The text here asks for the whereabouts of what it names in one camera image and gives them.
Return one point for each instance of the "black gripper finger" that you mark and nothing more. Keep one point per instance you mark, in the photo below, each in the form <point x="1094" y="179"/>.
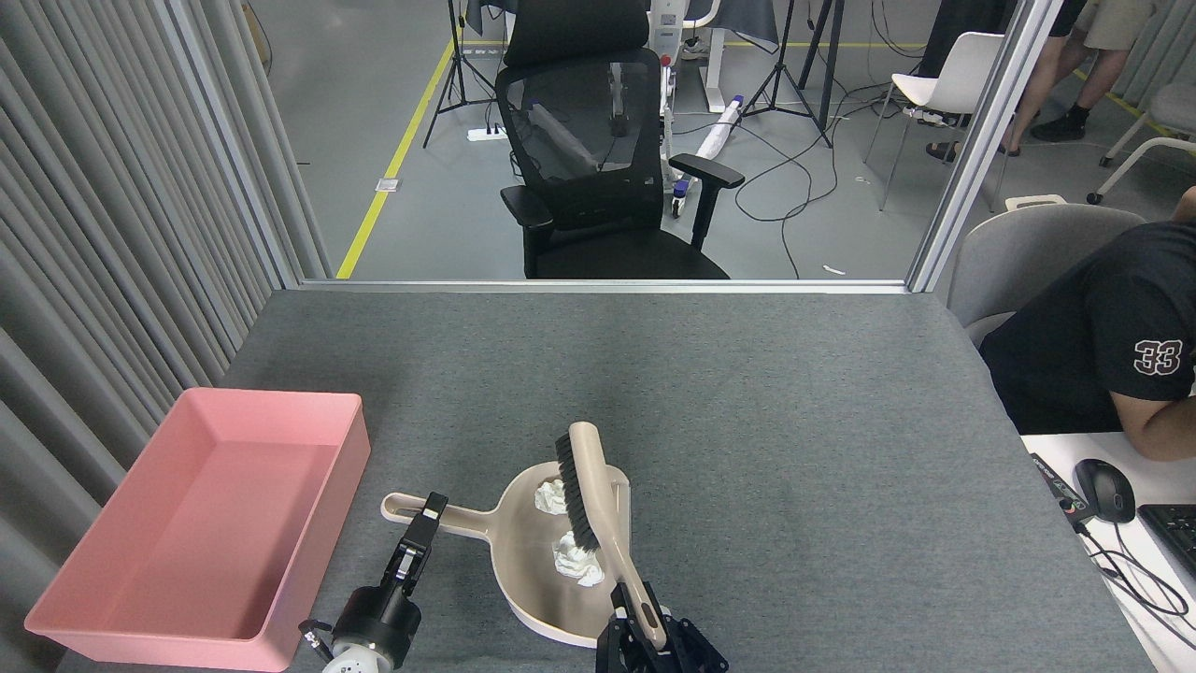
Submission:
<point x="621" y="640"/>
<point x="691" y="650"/>
<point x="419" y="547"/>

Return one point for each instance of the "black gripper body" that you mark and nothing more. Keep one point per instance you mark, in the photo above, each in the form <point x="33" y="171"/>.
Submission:
<point x="378" y="617"/>

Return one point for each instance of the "white paper ball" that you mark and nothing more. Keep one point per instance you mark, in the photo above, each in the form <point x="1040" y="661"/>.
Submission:
<point x="549" y="497"/>
<point x="572" y="561"/>

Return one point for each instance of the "beige plastic dustpan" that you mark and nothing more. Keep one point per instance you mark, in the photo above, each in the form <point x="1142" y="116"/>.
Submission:
<point x="523" y="570"/>

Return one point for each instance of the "beige brush with black bristles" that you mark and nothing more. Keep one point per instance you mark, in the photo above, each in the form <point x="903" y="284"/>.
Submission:
<point x="598" y="486"/>

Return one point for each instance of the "black computer mouse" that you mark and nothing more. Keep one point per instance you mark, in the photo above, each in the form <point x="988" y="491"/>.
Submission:
<point x="1104" y="491"/>

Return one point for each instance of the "person's forearm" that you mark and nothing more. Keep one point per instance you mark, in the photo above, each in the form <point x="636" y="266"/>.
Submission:
<point x="1159" y="430"/>

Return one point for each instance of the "pink plastic bin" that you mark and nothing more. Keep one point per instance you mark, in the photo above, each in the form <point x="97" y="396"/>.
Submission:
<point x="187" y="523"/>

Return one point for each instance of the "black mesh office chair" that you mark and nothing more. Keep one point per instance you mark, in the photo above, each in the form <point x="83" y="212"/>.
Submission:
<point x="598" y="252"/>

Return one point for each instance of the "small black control box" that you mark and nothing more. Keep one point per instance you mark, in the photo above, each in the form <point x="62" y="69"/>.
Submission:
<point x="1060" y="486"/>

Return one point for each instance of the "white power strip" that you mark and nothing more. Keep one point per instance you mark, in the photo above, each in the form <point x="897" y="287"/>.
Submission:
<point x="486" y="135"/>

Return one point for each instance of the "grey pleated curtain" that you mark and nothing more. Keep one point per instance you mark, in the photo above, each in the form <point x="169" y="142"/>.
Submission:
<point x="75" y="234"/>

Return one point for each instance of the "seated person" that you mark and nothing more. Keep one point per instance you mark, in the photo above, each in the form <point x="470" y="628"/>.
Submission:
<point x="1074" y="346"/>

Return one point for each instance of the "black keyboard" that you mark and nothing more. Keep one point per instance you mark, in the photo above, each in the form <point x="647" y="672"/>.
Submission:
<point x="1173" y="533"/>

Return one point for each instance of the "black tripod stand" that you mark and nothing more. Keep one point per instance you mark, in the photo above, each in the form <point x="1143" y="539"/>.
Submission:
<point x="826" y="93"/>
<point x="457" y="47"/>

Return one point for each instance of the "grey shell chair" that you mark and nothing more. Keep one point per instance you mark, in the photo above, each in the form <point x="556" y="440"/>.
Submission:
<point x="1009" y="252"/>

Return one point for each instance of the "cream plastic panel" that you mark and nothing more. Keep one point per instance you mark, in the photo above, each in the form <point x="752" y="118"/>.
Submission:
<point x="1032" y="201"/>

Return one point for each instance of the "white stand on wheels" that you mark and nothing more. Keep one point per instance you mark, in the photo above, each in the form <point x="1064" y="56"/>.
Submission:
<point x="718" y="65"/>

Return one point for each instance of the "dark grey hanging cloth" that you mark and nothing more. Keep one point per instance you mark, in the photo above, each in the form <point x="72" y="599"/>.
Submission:
<point x="747" y="19"/>

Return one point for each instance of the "white plastic chair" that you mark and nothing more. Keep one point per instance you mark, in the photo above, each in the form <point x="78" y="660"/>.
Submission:
<point x="962" y="65"/>

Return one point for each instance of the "black fabric backdrop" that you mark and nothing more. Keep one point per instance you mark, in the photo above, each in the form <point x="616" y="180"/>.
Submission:
<point x="962" y="19"/>

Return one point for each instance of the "standing person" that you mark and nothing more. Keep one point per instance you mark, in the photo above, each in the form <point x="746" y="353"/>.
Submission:
<point x="1107" y="65"/>

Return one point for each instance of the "grey chair with white legs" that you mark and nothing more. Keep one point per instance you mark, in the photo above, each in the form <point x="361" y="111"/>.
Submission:
<point x="1177" y="103"/>

